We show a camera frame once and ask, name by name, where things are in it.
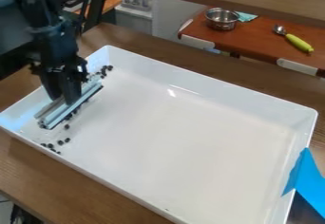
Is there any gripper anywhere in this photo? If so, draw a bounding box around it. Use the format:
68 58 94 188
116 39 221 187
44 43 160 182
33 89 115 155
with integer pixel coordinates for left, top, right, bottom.
29 20 90 106

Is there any silver metal bar tool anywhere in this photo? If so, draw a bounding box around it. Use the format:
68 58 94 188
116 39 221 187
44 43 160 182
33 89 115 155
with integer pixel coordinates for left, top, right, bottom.
32 80 105 131

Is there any pile of black bits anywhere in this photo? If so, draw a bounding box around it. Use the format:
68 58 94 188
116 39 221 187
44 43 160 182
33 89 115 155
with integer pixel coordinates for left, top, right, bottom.
84 64 116 84
38 122 74 156

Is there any white tray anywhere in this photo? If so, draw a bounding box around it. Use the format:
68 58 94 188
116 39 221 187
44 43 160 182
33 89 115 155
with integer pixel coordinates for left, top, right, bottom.
0 45 320 224

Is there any silver pot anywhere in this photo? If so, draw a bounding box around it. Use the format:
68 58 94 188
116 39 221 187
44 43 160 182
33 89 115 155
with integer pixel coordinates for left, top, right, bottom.
204 7 241 32

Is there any brown wooden side table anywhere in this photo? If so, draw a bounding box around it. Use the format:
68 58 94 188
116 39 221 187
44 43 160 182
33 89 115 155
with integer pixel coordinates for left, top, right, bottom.
176 7 325 79

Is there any teal cloth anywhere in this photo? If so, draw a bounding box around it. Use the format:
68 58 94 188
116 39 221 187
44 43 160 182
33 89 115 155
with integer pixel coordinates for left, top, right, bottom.
235 10 260 24

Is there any blue sheet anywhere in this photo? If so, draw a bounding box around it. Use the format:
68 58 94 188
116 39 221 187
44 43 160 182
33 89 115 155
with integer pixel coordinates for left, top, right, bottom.
280 147 325 220

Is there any green handled silver scoop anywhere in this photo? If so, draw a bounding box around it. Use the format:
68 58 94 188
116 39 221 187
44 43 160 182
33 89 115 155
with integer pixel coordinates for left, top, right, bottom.
271 24 316 54

